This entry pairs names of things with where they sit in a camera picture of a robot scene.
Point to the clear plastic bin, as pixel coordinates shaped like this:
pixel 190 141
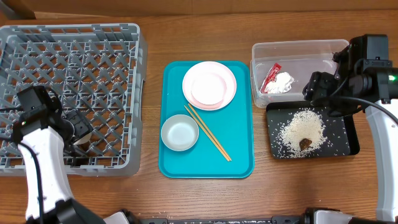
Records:
pixel 299 58

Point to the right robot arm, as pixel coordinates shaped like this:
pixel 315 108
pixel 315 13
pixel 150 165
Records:
pixel 365 80

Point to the wooden chopstick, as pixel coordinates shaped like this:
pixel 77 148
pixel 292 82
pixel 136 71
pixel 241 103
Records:
pixel 211 133
pixel 205 133

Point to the lower wooden chopstick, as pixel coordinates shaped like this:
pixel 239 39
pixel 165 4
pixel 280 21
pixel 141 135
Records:
pixel 205 133

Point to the grey plastic dish rack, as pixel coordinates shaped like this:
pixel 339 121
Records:
pixel 96 69

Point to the red snack wrapper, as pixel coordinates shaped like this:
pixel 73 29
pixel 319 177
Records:
pixel 271 75

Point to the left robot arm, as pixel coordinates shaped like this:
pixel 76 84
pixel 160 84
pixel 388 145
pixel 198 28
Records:
pixel 41 134

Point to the grey bowl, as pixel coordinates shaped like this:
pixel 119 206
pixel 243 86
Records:
pixel 179 132

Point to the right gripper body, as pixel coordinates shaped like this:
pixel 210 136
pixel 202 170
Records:
pixel 314 88

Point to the brown food lump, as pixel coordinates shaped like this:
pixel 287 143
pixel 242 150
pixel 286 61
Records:
pixel 305 144

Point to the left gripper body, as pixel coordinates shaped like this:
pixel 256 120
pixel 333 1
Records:
pixel 78 126

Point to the upper wooden chopstick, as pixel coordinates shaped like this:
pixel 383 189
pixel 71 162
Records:
pixel 211 133

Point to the teal plastic tray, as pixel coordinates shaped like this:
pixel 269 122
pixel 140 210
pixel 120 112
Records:
pixel 232 126

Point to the pile of rice grains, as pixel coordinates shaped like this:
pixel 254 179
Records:
pixel 303 127

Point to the white cup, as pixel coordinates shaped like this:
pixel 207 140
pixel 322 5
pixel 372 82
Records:
pixel 83 140

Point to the small white dish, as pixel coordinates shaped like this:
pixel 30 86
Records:
pixel 208 88

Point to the large white plate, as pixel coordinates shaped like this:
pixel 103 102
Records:
pixel 210 67

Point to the black plastic tray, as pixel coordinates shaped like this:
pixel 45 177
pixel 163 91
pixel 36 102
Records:
pixel 339 137

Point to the white tissue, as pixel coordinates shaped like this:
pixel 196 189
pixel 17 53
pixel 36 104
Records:
pixel 281 84

